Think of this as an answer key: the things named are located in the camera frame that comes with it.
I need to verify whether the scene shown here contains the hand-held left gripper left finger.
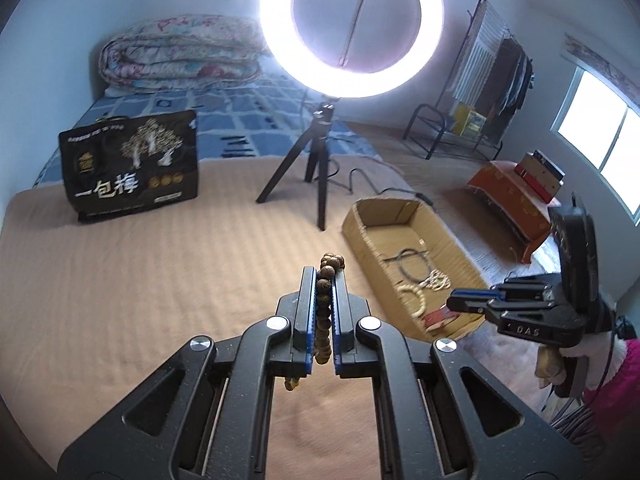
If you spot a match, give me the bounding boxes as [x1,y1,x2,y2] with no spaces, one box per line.
[57,266,317,480]

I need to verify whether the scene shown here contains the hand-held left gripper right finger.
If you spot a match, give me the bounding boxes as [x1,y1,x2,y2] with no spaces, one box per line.
[332,272,586,480]

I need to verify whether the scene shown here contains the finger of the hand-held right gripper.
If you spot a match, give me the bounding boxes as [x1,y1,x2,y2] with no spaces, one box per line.
[446,280,551,315]

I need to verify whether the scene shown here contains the brown wooden bead necklace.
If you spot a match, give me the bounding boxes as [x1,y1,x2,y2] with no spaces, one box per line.
[284,252,348,393]

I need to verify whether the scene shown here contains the white bead bracelet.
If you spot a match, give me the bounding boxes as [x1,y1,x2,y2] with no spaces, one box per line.
[415,269,451,292]

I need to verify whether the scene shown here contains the cream bead bracelet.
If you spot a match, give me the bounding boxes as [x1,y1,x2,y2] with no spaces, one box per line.
[396,282,428,322]

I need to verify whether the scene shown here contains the black cord necklace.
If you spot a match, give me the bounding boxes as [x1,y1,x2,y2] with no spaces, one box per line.
[382,248,433,283]

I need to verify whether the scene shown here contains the cardboard box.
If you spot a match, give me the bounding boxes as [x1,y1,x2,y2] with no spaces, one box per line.
[341,197,493,342]

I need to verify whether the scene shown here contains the person's right forearm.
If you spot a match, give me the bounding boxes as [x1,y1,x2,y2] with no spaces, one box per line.
[582,305,640,441]

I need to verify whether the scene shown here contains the person's right hand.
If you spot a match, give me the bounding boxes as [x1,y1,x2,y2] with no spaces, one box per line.
[535,345,566,391]

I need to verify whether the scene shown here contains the red flat box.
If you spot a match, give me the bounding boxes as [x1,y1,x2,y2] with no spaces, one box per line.
[515,155,563,202]

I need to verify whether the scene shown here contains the dark flat box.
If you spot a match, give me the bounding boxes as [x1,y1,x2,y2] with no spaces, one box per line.
[531,149,567,181]

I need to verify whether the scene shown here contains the orange cloth covered table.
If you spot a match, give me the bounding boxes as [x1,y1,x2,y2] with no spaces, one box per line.
[467,160,561,263]

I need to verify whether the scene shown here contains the bright window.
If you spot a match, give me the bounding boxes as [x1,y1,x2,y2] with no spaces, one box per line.
[550,65,640,221]

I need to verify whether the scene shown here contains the black tripod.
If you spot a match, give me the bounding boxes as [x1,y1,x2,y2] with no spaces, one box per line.
[256,95,346,231]

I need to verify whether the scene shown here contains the dark ribbed cloth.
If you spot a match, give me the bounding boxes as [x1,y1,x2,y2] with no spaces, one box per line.
[547,400,621,461]

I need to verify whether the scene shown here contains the yellow box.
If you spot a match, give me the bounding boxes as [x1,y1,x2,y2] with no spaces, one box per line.
[450,102,488,138]

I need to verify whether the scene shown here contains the dark hanging clothes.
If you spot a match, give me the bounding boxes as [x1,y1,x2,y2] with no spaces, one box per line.
[487,37,535,128]

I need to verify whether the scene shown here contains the blue patterned bedsheet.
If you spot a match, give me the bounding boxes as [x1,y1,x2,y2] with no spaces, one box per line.
[32,72,386,188]

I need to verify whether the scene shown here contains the black metal clothes rack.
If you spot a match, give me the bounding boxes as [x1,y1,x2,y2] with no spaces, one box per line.
[404,0,536,161]

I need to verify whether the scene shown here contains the striped hanging cloth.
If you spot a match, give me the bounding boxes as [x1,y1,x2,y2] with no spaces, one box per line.
[452,2,511,106]

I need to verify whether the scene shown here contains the black printed bag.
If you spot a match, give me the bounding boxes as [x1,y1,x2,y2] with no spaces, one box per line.
[58,110,201,224]

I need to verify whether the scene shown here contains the folded floral quilt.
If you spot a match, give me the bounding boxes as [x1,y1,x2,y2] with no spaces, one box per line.
[97,16,268,92]

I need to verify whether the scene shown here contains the black ring light cable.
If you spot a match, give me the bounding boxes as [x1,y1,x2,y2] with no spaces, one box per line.
[325,160,436,206]

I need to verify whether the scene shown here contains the white ring light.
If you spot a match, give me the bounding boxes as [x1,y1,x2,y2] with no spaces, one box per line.
[259,0,445,98]

